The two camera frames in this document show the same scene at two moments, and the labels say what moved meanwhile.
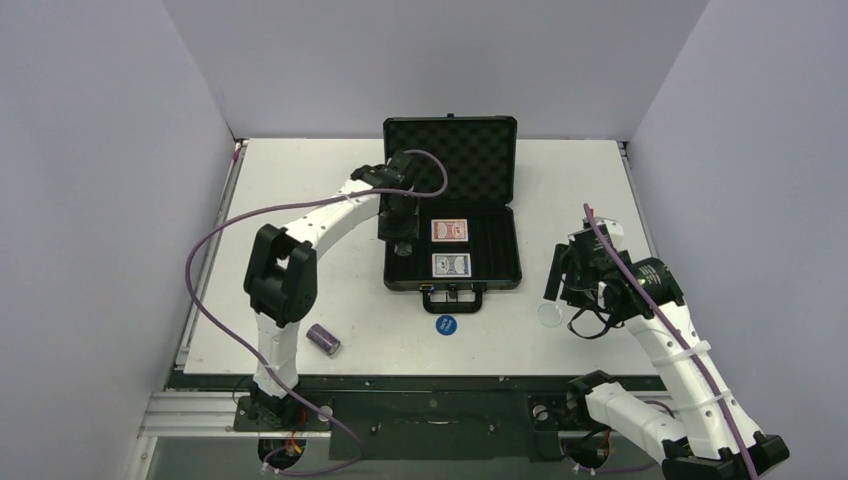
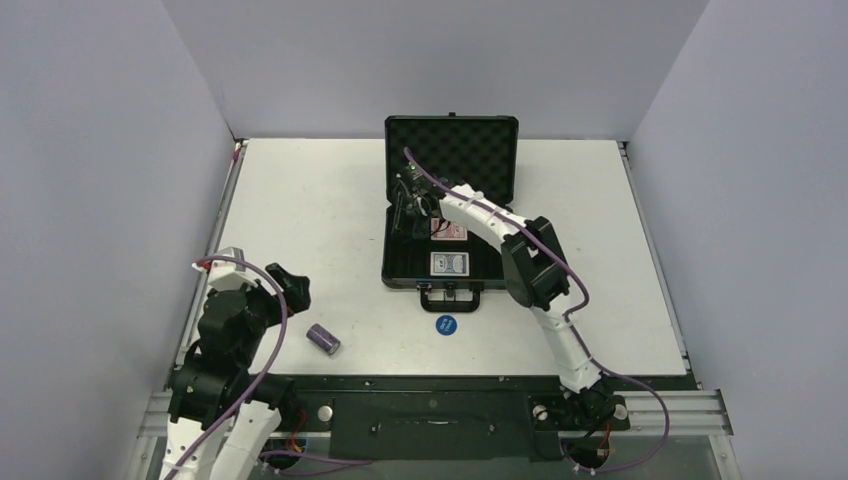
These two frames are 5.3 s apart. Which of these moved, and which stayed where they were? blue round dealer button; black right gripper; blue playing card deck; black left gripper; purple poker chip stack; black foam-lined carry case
Moved: black right gripper; black left gripper
Stayed: black foam-lined carry case; blue round dealer button; purple poker chip stack; blue playing card deck
